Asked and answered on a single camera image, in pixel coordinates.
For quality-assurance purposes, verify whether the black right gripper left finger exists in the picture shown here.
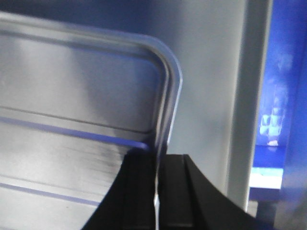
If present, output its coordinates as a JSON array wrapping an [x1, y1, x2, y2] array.
[[83, 150, 155, 230]]

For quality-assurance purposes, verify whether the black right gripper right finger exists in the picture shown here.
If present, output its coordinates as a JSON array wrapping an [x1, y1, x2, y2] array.
[[158, 154, 259, 230]]

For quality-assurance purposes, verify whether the silver metal tray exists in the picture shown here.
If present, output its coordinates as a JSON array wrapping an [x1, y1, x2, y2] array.
[[0, 12, 182, 230]]

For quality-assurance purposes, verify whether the large blue plastic crate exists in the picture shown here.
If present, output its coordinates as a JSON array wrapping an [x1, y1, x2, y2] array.
[[249, 0, 307, 202]]

